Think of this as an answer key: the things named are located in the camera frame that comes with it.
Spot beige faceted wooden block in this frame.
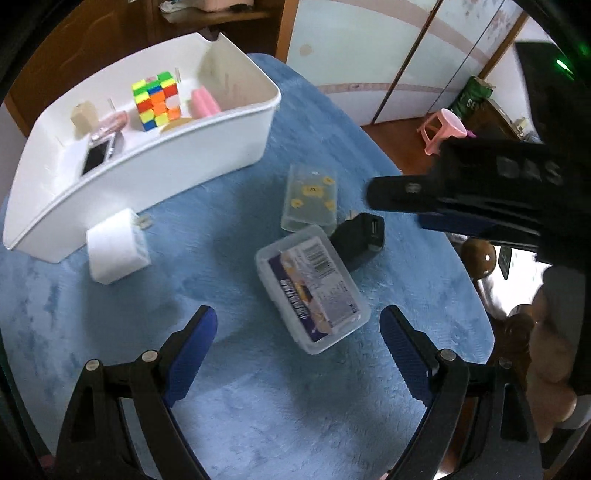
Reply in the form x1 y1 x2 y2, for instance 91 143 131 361
70 101 99 138

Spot gold round compact mirror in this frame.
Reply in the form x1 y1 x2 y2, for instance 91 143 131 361
161 117 193 134

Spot green snack bag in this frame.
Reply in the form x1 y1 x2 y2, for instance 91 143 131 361
449 76 495 121

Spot wooden corner shelf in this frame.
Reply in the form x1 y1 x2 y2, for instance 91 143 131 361
147 0 300 62

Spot white power adapter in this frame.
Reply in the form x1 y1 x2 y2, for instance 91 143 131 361
86 208 151 285

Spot clear case yellow stickers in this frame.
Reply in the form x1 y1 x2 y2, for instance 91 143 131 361
280 163 338 235

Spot clear box with label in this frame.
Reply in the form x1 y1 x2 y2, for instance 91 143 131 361
254 225 370 355

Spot black power adapter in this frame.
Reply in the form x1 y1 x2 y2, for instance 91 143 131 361
329 212 385 272

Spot pink plastic stool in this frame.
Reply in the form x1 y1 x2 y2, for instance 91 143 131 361
417 108 468 156

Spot person's right hand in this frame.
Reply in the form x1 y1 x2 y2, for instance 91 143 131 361
505 266 590 443

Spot white plastic storage bin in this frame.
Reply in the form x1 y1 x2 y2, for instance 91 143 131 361
2 34 281 263

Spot brown wooden door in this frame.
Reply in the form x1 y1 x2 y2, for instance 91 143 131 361
5 1 153 135

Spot white handheld game console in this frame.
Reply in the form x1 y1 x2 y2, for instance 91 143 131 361
81 132 124 175

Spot pink hair roller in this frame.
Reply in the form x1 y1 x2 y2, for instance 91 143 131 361
190 86 221 118

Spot pink round face toy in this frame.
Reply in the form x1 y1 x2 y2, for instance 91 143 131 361
90 111 128 142

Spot colourful rubik's cube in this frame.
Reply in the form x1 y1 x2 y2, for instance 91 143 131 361
131 71 181 132

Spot blue fuzzy table cloth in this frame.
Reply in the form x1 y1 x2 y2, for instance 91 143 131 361
1 54 494 479

